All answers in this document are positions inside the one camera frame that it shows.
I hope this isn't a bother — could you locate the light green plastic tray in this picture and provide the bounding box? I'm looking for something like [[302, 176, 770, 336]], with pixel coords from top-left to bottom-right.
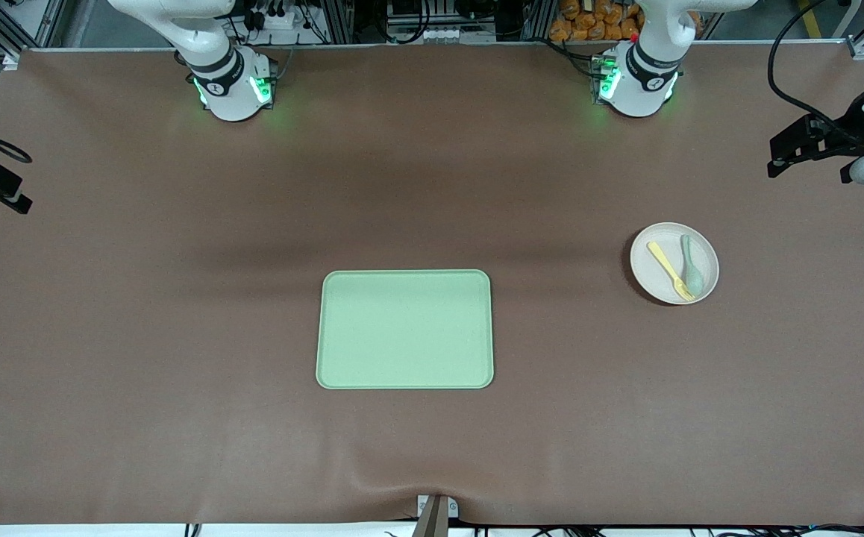
[[316, 269, 495, 390]]

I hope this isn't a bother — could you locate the white power strip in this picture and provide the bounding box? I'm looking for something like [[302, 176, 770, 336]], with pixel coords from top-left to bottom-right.
[[249, 7, 298, 31], [395, 26, 496, 44]]

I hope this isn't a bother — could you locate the pale teal plastic spoon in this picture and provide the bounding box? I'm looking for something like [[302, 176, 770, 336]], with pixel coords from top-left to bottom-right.
[[680, 234, 704, 295]]

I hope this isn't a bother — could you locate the yellow plastic fork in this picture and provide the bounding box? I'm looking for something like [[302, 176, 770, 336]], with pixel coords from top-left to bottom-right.
[[647, 241, 696, 302]]

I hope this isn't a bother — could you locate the orange snack bag pile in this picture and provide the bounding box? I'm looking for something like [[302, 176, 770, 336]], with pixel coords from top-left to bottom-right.
[[549, 0, 705, 42]]

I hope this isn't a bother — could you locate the metal clamp bracket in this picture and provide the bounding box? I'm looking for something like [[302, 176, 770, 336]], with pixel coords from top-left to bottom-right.
[[414, 494, 460, 537]]

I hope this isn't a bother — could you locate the round beige speckled plate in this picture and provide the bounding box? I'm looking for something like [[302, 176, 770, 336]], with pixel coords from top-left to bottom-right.
[[630, 222, 720, 306]]

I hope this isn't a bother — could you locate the brown table mat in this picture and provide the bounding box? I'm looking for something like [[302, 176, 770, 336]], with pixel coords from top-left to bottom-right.
[[0, 45, 864, 527]]

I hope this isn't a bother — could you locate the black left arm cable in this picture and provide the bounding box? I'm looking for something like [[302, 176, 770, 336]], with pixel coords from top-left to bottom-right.
[[768, 0, 862, 141]]

